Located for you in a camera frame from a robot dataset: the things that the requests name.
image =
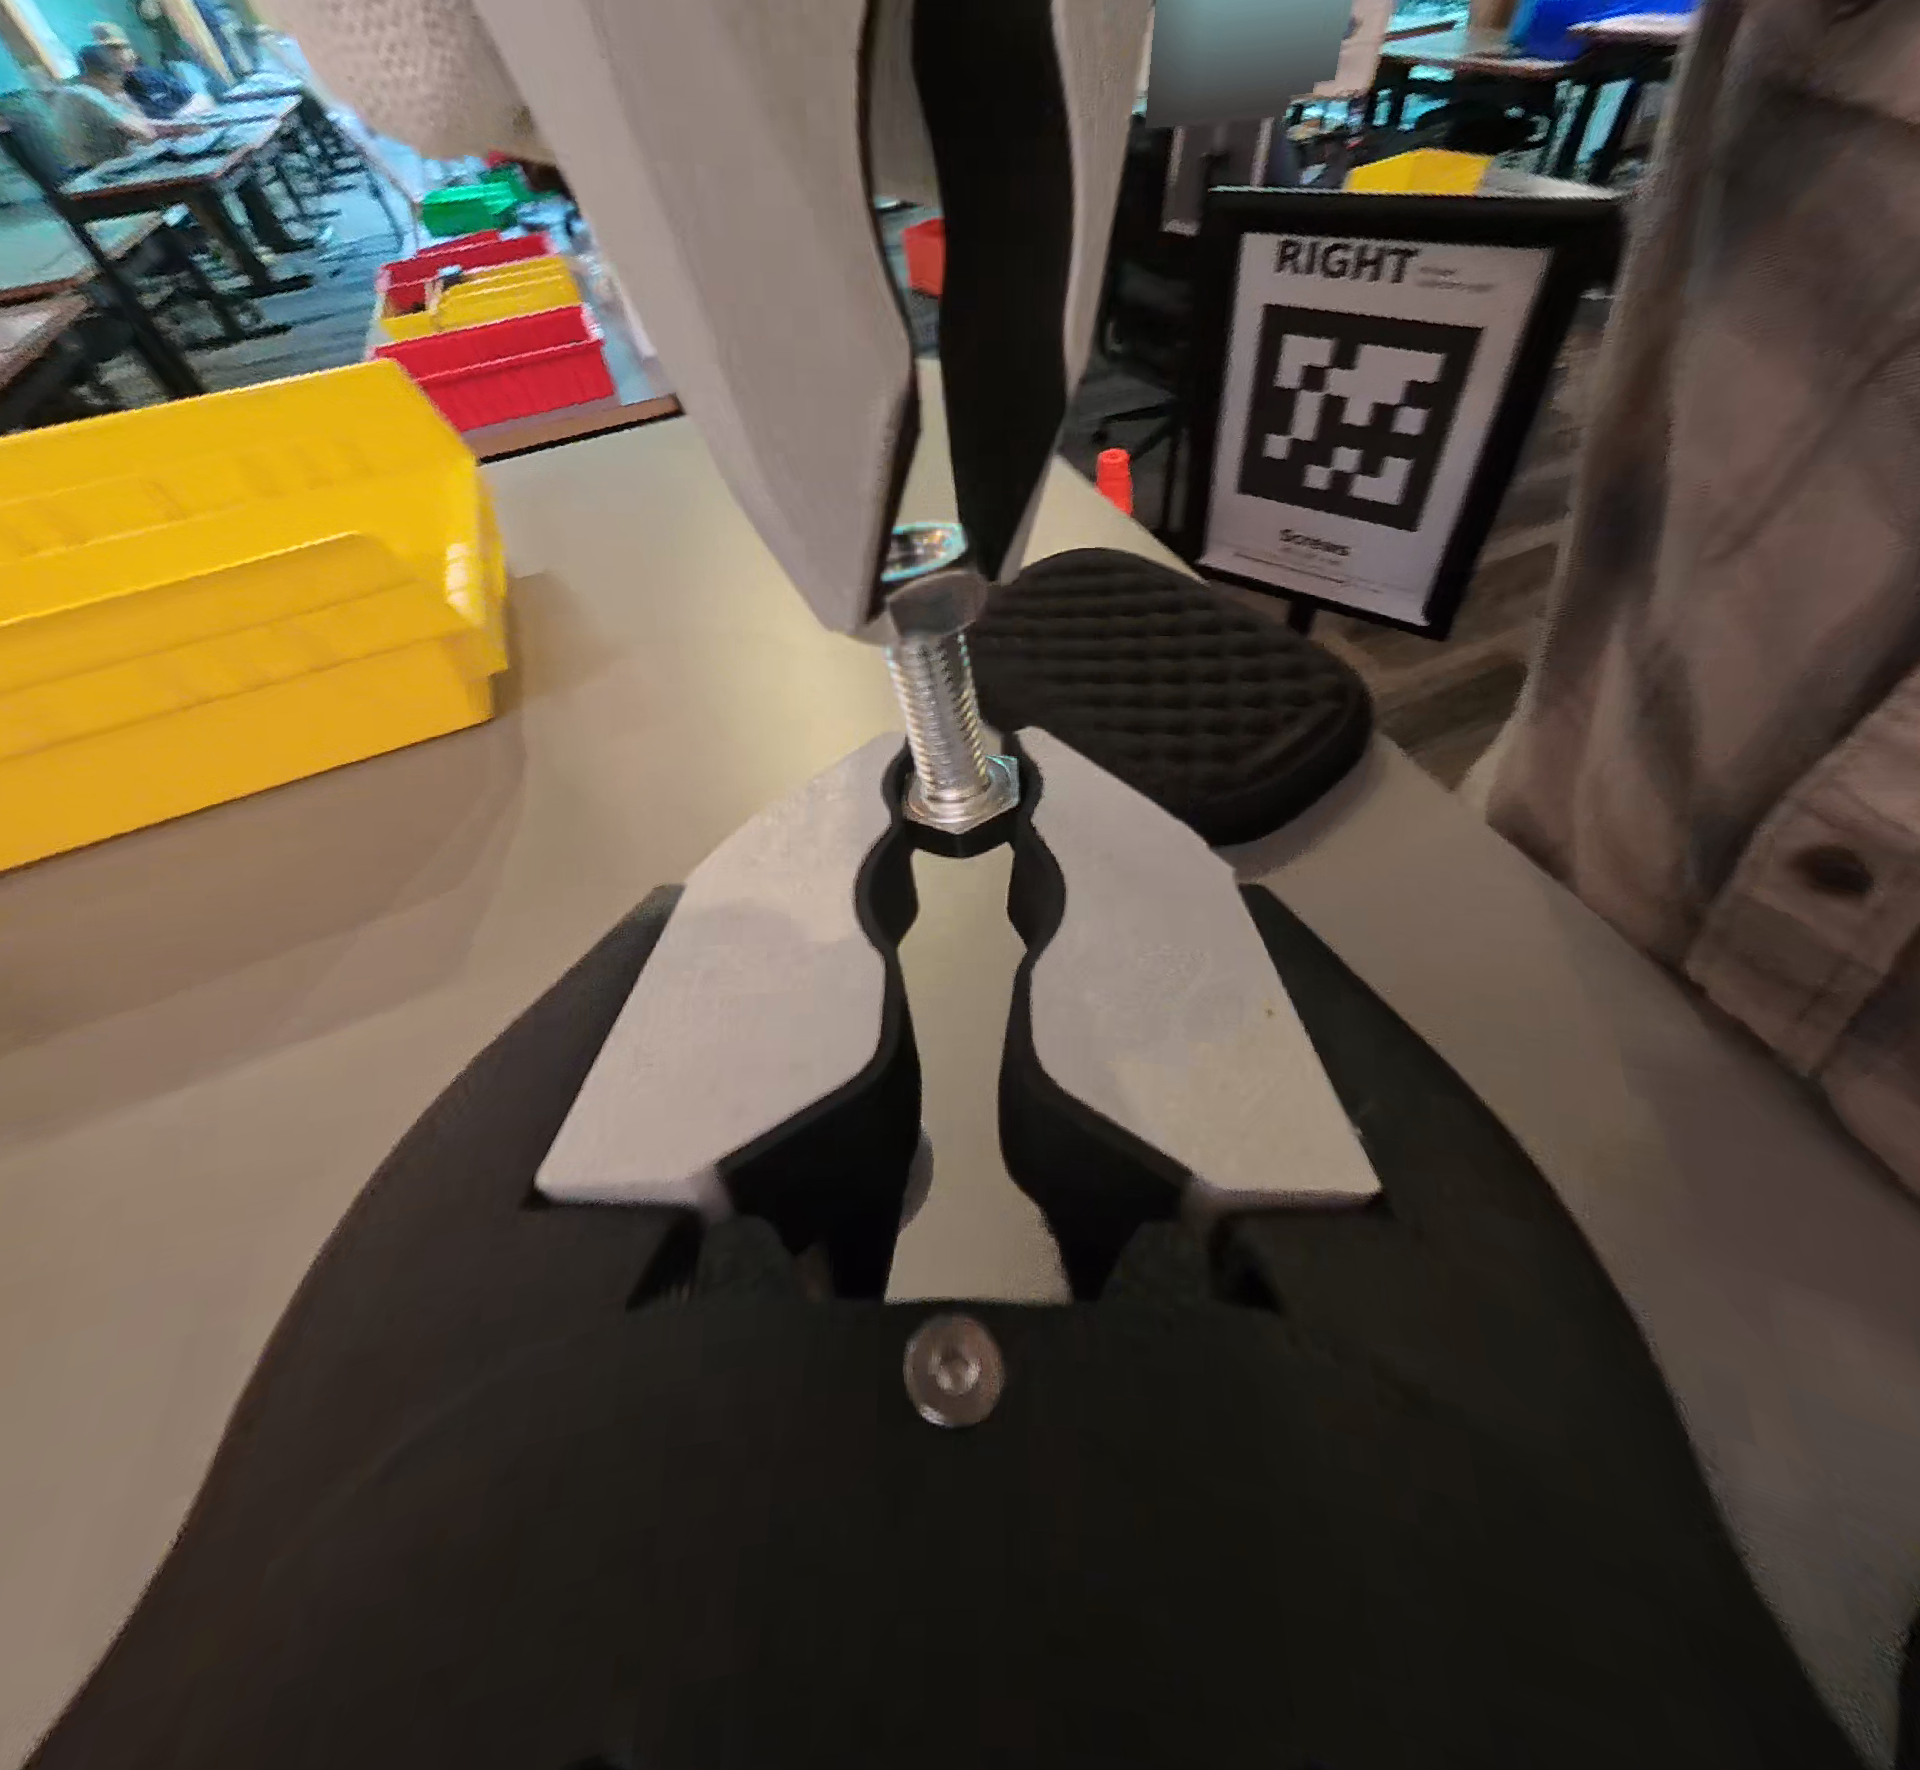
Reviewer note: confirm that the silver hex nut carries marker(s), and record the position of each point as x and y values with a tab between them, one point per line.
937	605

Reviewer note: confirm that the black padded wrist rest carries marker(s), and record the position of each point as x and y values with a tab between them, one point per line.
1184	690

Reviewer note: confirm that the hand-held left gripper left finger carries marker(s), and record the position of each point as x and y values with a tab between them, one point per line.
719	1020

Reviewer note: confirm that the person's plaid shirt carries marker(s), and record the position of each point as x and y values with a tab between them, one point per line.
1725	452

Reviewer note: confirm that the large red bin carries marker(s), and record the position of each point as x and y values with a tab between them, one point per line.
510	368

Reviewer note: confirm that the silver hex bolt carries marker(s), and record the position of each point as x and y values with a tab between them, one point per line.
945	720

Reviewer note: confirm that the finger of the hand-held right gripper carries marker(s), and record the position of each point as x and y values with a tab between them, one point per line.
1110	76
706	149

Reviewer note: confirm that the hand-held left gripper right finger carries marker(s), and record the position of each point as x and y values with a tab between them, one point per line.
1184	1035

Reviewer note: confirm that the orange traffic cone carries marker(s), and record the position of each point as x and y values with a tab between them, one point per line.
1114	479

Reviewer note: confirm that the yellow bin on back table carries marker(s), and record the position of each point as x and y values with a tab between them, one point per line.
496	288

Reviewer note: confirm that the yellow plastic bin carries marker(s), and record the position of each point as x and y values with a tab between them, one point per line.
224	601

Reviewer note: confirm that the green bin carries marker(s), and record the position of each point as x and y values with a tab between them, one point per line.
473	206

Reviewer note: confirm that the framed marker sign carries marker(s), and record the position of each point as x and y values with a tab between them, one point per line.
1395	525

